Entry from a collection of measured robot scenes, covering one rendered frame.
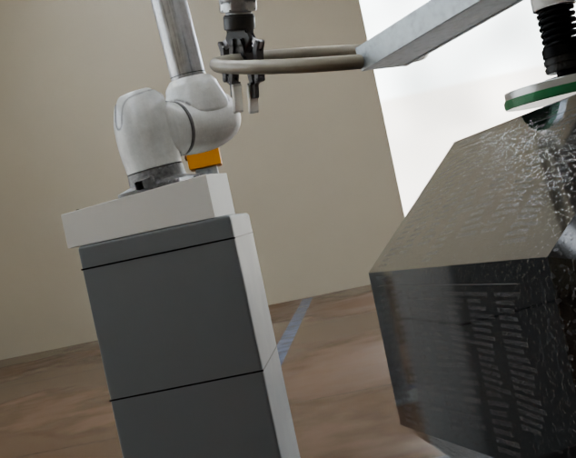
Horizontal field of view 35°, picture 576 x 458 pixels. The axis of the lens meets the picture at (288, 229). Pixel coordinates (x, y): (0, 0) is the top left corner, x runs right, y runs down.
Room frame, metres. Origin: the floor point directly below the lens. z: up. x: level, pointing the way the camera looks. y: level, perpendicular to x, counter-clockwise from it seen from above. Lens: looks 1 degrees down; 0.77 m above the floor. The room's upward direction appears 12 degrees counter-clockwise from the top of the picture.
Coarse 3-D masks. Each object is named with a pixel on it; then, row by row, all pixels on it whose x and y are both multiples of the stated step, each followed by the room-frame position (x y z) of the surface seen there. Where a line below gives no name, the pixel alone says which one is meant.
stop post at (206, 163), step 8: (208, 152) 3.34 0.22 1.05; (216, 152) 3.35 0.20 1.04; (192, 160) 3.34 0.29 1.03; (200, 160) 3.34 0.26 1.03; (208, 160) 3.34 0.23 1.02; (216, 160) 3.34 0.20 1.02; (192, 168) 3.34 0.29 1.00; (200, 168) 3.36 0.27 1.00; (208, 168) 3.36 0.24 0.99; (216, 168) 3.37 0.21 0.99
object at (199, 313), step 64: (128, 256) 2.32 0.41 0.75; (192, 256) 2.31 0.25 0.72; (256, 256) 2.66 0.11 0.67; (128, 320) 2.32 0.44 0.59; (192, 320) 2.31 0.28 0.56; (256, 320) 2.38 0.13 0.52; (128, 384) 2.33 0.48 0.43; (192, 384) 2.31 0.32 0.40; (256, 384) 2.30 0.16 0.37; (128, 448) 2.33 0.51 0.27; (192, 448) 2.32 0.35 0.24; (256, 448) 2.30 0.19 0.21
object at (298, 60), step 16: (288, 48) 2.28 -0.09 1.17; (304, 48) 2.28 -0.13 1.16; (320, 48) 2.28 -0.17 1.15; (336, 48) 2.27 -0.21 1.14; (352, 48) 2.26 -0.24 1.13; (224, 64) 1.94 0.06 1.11; (240, 64) 1.90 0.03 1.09; (256, 64) 1.87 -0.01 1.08; (272, 64) 1.86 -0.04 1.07; (288, 64) 1.84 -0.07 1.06; (304, 64) 1.84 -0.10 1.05; (320, 64) 1.83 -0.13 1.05; (336, 64) 1.83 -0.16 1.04; (352, 64) 1.84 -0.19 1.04
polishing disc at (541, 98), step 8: (552, 88) 1.42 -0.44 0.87; (560, 88) 1.41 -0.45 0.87; (568, 88) 1.41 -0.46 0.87; (520, 96) 1.46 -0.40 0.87; (528, 96) 1.45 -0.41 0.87; (536, 96) 1.44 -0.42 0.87; (544, 96) 1.43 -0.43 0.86; (552, 96) 1.42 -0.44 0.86; (560, 96) 1.45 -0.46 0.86; (568, 96) 1.49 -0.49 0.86; (504, 104) 1.52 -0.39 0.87; (512, 104) 1.48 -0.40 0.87; (520, 104) 1.47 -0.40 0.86; (528, 104) 1.46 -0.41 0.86; (536, 104) 1.51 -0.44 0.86; (544, 104) 1.55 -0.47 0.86
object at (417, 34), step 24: (432, 0) 1.65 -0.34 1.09; (456, 0) 1.61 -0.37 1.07; (480, 0) 1.56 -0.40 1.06; (504, 0) 1.61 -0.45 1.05; (408, 24) 1.72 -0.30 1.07; (432, 24) 1.67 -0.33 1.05; (456, 24) 1.68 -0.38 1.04; (480, 24) 1.73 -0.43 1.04; (360, 48) 1.85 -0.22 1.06; (384, 48) 1.79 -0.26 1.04; (408, 48) 1.77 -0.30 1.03; (432, 48) 1.83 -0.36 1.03
